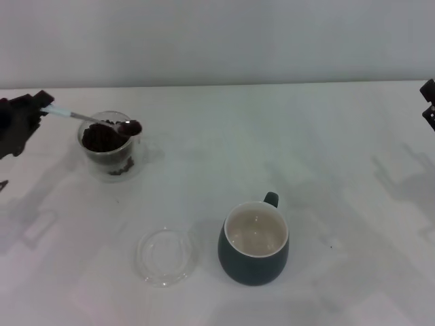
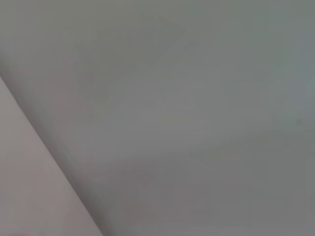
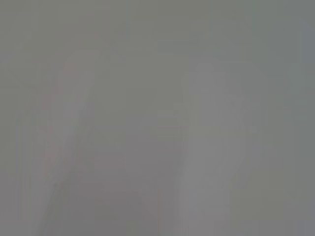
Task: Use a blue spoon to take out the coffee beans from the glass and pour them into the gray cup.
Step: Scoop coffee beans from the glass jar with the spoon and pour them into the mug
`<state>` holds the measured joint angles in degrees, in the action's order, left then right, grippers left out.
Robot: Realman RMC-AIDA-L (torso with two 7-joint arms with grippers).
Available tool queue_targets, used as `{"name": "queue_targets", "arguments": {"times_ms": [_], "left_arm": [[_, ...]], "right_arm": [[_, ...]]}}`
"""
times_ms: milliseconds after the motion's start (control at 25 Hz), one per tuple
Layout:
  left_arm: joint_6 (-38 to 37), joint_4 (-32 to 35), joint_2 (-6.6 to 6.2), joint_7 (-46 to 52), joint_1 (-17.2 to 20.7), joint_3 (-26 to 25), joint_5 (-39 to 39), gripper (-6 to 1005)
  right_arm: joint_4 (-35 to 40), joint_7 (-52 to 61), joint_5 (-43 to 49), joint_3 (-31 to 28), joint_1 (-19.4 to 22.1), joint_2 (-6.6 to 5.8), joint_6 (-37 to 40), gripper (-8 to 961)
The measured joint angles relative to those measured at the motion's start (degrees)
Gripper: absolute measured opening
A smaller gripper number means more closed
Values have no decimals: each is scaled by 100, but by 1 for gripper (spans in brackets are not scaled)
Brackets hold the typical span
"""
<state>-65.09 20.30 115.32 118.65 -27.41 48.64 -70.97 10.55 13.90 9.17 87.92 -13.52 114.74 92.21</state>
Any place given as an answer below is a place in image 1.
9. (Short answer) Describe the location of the blue-handled metal spoon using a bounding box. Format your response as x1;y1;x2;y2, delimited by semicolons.
41;104;143;137

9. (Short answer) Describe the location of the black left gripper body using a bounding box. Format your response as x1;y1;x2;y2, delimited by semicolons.
0;94;37;161

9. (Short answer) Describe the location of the coffee bean pile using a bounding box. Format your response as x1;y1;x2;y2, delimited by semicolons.
81;118;137;177

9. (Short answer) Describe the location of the double-wall glass cup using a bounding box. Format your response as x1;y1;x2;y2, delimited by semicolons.
79;110;164;184

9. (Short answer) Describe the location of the dark green ceramic mug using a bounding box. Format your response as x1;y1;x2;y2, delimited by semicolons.
217;191;291;287

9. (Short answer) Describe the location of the clear glass saucer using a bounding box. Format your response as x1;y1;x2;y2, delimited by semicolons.
136;226;199;289

